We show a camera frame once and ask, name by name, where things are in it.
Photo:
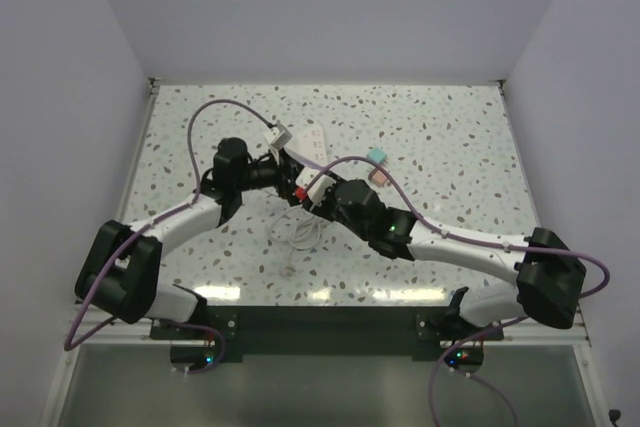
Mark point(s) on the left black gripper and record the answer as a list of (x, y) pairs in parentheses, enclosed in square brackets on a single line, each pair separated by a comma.
[(285, 170)]

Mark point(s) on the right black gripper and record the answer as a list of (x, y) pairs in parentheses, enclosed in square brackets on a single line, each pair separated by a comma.
[(322, 209)]

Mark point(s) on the pink plug adapter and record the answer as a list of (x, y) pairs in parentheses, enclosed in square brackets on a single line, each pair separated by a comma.
[(378, 178)]

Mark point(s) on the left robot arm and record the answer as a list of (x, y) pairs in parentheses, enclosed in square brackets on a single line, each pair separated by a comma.
[(121, 273)]

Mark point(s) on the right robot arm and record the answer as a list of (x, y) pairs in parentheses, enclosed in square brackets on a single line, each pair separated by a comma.
[(536, 275)]

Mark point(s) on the teal plug adapter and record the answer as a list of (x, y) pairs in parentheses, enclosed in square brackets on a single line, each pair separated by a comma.
[(377, 156)]

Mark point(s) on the white triangular power strip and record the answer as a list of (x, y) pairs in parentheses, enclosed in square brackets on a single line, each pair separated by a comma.
[(308, 146)]

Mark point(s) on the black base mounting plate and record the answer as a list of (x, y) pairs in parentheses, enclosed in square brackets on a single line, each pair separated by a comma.
[(401, 331)]

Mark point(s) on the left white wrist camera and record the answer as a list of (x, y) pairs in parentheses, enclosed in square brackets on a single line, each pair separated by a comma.
[(277, 136)]

